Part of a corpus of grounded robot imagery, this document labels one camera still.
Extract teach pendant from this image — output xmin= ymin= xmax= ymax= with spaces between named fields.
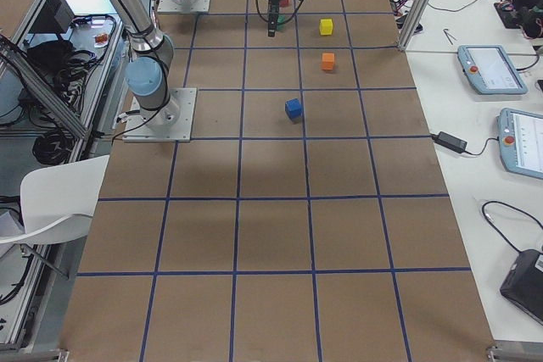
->
xmin=457 ymin=45 xmax=528 ymax=95
xmin=497 ymin=108 xmax=542 ymax=179

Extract yellow wooden block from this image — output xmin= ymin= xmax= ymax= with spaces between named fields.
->
xmin=319 ymin=19 xmax=334 ymax=36

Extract black power adapter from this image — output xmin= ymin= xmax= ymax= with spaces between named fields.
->
xmin=431 ymin=131 xmax=467 ymax=153

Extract green wooden block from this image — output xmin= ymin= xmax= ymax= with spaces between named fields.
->
xmin=276 ymin=14 xmax=285 ymax=31

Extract teach pendant near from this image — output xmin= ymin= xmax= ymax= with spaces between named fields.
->
xmin=497 ymin=108 xmax=542 ymax=179

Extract teach pendant far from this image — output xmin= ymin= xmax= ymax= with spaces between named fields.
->
xmin=457 ymin=45 xmax=528 ymax=95

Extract orange snack packet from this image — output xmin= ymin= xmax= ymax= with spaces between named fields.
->
xmin=94 ymin=33 xmax=109 ymax=47

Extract white chair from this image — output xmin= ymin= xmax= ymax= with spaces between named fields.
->
xmin=1 ymin=155 xmax=109 ymax=244

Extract black laptop device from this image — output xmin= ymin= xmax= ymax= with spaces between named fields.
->
xmin=500 ymin=249 xmax=542 ymax=324

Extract blue wooden block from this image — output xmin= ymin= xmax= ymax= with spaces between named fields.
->
xmin=284 ymin=98 xmax=303 ymax=120

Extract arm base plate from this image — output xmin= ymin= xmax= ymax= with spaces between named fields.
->
xmin=122 ymin=88 xmax=197 ymax=142
xmin=155 ymin=0 xmax=210 ymax=14

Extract orange wooden block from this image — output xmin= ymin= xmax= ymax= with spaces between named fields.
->
xmin=321 ymin=53 xmax=336 ymax=71

